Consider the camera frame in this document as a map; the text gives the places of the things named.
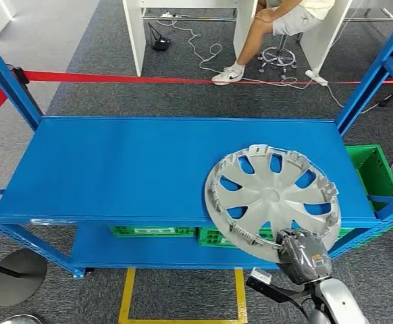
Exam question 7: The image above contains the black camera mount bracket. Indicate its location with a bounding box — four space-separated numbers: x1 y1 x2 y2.
246 276 318 321

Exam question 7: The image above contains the black router with antennas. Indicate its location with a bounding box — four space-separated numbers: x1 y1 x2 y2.
148 22 171 51

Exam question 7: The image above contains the white floor cable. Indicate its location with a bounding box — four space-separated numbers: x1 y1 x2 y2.
156 20 315 90

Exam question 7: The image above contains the blue metal shelf rack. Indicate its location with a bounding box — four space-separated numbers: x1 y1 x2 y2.
0 4 393 280

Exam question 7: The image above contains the chrome swivel stool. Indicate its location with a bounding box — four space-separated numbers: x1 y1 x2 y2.
257 34 298 75

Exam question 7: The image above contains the black belt stanchion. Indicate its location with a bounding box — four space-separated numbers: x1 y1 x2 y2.
0 248 47 307

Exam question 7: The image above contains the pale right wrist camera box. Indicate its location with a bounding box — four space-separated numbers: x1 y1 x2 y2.
250 267 272 286

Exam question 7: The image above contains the silver plastic wheel hubcap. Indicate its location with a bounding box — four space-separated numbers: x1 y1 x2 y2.
204 144 342 264

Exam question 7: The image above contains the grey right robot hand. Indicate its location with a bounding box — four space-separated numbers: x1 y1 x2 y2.
276 229 333 286

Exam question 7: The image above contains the white panel desk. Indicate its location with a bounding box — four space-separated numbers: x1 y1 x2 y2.
122 0 352 78

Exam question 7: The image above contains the person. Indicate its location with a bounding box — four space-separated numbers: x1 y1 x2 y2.
211 0 336 86

